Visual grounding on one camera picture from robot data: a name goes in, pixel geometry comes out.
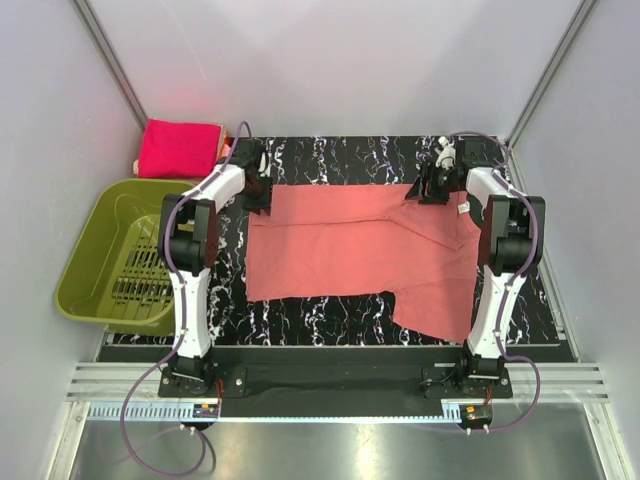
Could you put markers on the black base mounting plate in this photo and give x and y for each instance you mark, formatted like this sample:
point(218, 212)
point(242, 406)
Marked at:
point(334, 383)

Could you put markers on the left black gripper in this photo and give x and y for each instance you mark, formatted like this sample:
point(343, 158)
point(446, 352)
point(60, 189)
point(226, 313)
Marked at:
point(263, 203)

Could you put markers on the aluminium frame rail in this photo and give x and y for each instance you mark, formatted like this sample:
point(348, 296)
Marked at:
point(96, 31)

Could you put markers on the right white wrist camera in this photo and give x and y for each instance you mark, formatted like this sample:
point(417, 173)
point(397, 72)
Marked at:
point(446, 158)

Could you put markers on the salmon pink t shirt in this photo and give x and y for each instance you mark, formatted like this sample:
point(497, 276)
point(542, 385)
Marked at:
point(348, 240)

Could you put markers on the folded magenta t shirt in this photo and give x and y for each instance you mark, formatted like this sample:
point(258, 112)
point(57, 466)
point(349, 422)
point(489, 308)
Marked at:
point(177, 150)

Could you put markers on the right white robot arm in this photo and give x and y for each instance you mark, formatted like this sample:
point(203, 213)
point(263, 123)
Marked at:
point(510, 245)

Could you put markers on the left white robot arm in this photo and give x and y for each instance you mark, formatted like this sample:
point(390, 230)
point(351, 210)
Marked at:
point(188, 245)

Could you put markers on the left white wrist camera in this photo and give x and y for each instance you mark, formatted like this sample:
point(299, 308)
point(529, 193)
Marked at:
point(264, 167)

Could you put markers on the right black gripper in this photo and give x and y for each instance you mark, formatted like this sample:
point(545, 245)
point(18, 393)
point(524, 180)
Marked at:
point(428, 171)

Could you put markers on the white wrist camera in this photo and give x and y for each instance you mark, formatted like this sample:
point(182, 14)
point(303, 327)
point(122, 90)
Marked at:
point(446, 158)
point(264, 167)

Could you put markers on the stack of folded shirts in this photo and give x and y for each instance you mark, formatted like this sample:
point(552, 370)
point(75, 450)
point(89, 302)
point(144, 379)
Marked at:
point(225, 145)

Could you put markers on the olive green plastic basket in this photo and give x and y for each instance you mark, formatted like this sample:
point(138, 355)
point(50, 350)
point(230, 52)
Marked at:
point(115, 277)

